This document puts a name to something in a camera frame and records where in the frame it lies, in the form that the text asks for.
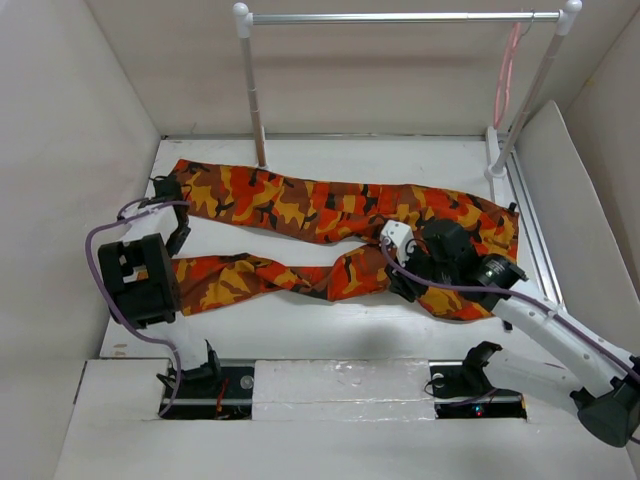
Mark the orange camouflage trousers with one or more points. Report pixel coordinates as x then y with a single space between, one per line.
317 212

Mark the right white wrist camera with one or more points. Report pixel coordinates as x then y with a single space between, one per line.
399 236

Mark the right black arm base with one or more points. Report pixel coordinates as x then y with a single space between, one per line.
455 398

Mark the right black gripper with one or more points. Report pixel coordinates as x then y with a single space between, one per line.
403 289

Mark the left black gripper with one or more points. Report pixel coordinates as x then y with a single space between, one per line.
175 247

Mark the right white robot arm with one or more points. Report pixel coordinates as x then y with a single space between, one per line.
591 379

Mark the aluminium side rail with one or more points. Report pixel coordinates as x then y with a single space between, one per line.
534 256

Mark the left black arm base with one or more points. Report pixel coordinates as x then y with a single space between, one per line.
227 398

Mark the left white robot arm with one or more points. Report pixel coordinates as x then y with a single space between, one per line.
137 280

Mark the white clothes rack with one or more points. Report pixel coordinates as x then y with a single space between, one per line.
496 153

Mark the pink clothes hanger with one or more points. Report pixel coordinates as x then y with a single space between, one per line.
503 87

